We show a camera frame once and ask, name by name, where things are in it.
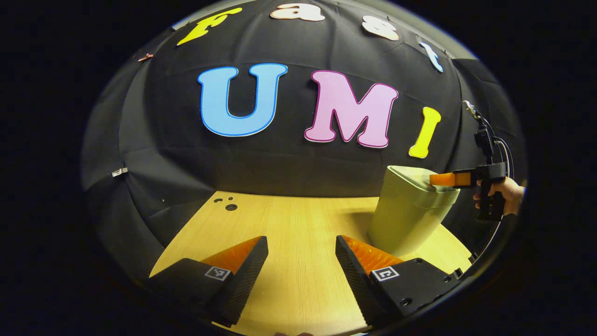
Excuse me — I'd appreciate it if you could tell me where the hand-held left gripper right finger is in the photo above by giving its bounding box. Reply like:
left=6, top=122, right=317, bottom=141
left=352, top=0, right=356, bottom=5
left=335, top=235, right=463, bottom=327

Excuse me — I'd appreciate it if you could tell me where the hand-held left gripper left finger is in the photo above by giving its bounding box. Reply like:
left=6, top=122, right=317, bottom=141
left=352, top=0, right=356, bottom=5
left=147, top=236, right=270, bottom=328

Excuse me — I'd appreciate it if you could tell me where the green desktop garbage bin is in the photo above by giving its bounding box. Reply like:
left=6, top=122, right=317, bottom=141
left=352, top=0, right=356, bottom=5
left=368, top=165, right=461, bottom=257

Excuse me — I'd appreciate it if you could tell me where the wooden desktop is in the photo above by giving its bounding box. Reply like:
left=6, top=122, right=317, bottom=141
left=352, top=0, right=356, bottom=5
left=149, top=190, right=473, bottom=336

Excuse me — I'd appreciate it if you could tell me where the black backdrop cloth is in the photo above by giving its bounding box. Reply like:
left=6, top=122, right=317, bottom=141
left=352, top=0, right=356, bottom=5
left=79, top=0, right=528, bottom=280

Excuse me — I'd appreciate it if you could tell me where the black cable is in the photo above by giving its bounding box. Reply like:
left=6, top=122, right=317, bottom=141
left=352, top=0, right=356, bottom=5
left=473, top=114, right=515, bottom=263

